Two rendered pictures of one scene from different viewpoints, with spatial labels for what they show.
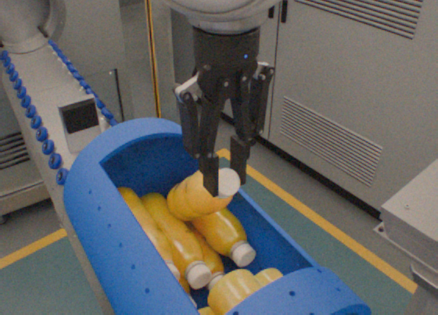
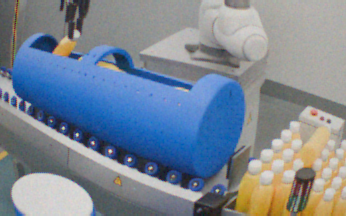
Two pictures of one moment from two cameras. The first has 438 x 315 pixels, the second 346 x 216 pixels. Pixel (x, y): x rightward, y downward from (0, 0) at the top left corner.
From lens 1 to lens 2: 166 cm
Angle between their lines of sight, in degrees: 23
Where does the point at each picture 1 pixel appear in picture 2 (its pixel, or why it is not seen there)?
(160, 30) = (20, 18)
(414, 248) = (160, 69)
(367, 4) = not seen: outside the picture
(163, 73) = (18, 42)
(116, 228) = (41, 58)
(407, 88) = (165, 31)
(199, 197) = (65, 44)
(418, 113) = not seen: hidden behind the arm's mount
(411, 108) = not seen: hidden behind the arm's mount
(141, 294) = (55, 68)
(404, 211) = (151, 52)
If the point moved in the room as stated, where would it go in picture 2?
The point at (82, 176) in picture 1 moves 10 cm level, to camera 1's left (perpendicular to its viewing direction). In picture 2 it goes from (22, 54) to (4, 59)
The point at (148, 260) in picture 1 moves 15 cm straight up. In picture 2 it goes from (56, 58) to (59, 20)
